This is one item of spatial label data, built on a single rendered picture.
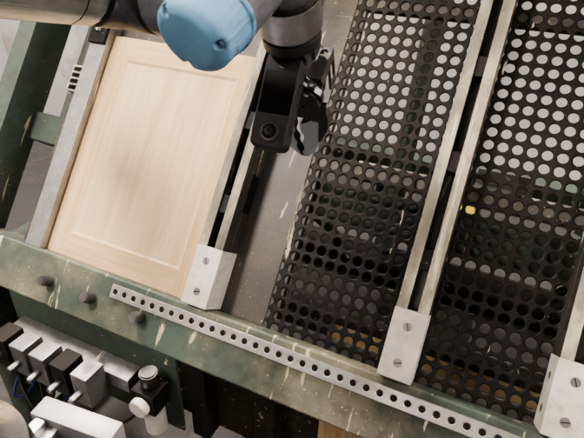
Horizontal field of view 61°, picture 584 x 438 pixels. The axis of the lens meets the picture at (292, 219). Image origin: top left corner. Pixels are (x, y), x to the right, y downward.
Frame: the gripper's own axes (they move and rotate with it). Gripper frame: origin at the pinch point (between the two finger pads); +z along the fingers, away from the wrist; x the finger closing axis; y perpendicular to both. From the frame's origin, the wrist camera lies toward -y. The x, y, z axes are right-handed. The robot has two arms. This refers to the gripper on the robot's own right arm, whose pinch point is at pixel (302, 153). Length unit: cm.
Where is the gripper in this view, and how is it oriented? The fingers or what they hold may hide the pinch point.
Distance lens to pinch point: 73.9
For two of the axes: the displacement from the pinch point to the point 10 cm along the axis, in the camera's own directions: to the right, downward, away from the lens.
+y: 3.0, -8.2, 4.8
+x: -9.5, -2.0, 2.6
